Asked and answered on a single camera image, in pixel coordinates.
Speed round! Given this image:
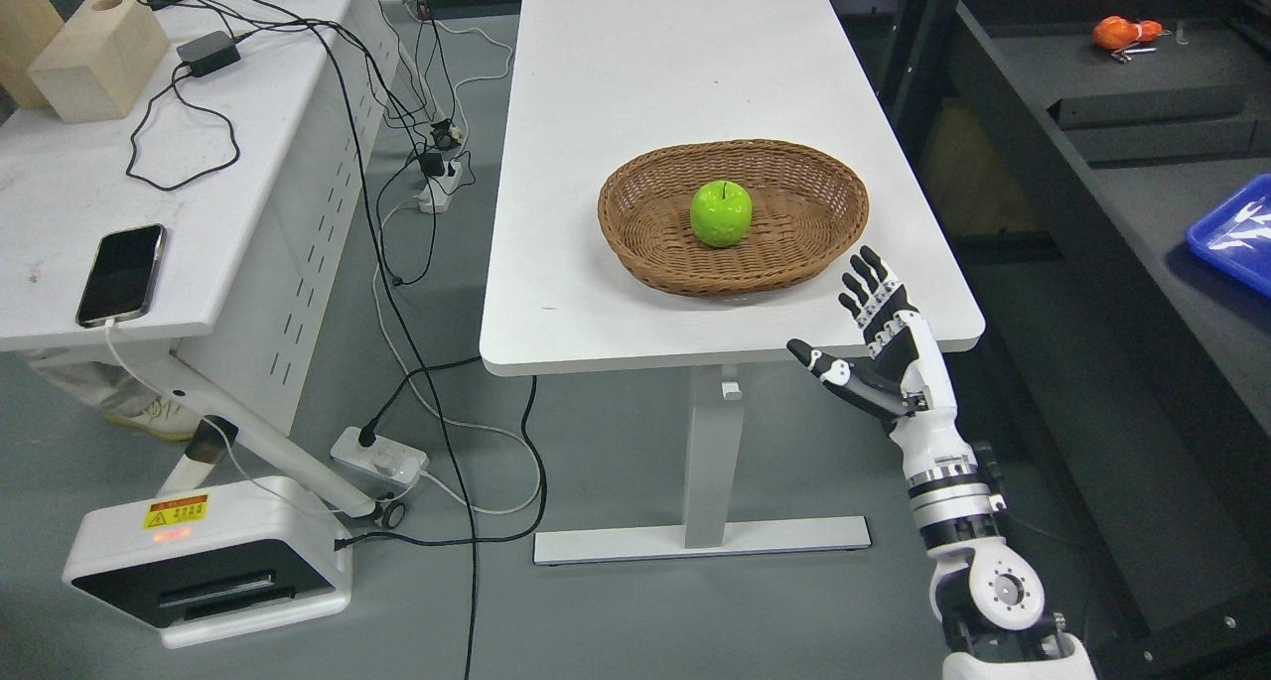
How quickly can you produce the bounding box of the black shelf rack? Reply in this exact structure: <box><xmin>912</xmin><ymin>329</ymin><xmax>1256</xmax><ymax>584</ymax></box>
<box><xmin>880</xmin><ymin>0</ymin><xmax>1268</xmax><ymax>679</ymax></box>

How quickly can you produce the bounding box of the white side desk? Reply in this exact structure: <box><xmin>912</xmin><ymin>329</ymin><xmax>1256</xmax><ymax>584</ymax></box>
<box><xmin>3</xmin><ymin>0</ymin><xmax>398</xmax><ymax>519</ymax></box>

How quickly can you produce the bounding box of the green apple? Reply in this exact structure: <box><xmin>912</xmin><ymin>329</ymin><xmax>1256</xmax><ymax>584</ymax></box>
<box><xmin>690</xmin><ymin>180</ymin><xmax>752</xmax><ymax>247</ymax></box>

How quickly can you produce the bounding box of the blue plastic tray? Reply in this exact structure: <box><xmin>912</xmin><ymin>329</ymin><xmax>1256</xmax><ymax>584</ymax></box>
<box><xmin>1186</xmin><ymin>173</ymin><xmax>1270</xmax><ymax>297</ymax></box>

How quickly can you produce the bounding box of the wooden block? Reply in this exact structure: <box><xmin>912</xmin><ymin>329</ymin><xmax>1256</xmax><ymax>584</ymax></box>
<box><xmin>27</xmin><ymin>0</ymin><xmax>172</xmax><ymax>123</ymax></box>

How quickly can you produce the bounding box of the brown wicker basket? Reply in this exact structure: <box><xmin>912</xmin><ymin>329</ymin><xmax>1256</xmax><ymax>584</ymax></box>
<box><xmin>597</xmin><ymin>140</ymin><xmax>871</xmax><ymax>297</ymax></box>

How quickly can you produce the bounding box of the white table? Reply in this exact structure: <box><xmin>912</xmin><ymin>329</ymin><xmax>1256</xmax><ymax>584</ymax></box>
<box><xmin>480</xmin><ymin>0</ymin><xmax>985</xmax><ymax>564</ymax></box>

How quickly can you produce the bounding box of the white power strip near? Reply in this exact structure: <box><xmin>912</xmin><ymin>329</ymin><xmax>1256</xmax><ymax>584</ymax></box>
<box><xmin>330</xmin><ymin>427</ymin><xmax>430</xmax><ymax>488</ymax></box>

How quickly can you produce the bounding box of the white power strip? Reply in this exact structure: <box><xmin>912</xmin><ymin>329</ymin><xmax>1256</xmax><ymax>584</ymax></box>
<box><xmin>330</xmin><ymin>427</ymin><xmax>430</xmax><ymax>488</ymax></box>
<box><xmin>414</xmin><ymin>160</ymin><xmax>465</xmax><ymax>214</ymax></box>

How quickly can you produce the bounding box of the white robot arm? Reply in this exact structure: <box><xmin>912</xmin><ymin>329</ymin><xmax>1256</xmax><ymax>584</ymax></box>
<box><xmin>890</xmin><ymin>416</ymin><xmax>1096</xmax><ymax>679</ymax></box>

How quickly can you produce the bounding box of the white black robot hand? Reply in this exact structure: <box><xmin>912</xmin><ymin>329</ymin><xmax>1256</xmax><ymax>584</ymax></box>
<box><xmin>785</xmin><ymin>245</ymin><xmax>957</xmax><ymax>431</ymax></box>

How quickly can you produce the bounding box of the black smartphone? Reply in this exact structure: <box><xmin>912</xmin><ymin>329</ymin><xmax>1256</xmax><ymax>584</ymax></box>
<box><xmin>75</xmin><ymin>222</ymin><xmax>167</xmax><ymax>328</ymax></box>

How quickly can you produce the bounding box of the white robot base unit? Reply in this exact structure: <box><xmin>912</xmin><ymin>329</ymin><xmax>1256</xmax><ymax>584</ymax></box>
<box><xmin>64</xmin><ymin>475</ymin><xmax>353</xmax><ymax>648</ymax></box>

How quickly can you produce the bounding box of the white power strip far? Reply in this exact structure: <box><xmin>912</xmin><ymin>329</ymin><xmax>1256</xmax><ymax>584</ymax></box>
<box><xmin>414</xmin><ymin>160</ymin><xmax>465</xmax><ymax>214</ymax></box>

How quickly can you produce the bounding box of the orange toy fruit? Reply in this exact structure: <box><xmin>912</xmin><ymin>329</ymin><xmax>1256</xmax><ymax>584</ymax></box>
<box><xmin>1092</xmin><ymin>15</ymin><xmax>1164</xmax><ymax>62</ymax></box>

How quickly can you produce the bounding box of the black power adapter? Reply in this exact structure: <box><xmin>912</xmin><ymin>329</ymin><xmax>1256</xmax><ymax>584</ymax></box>
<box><xmin>175</xmin><ymin>32</ymin><xmax>241</xmax><ymax>78</ymax></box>

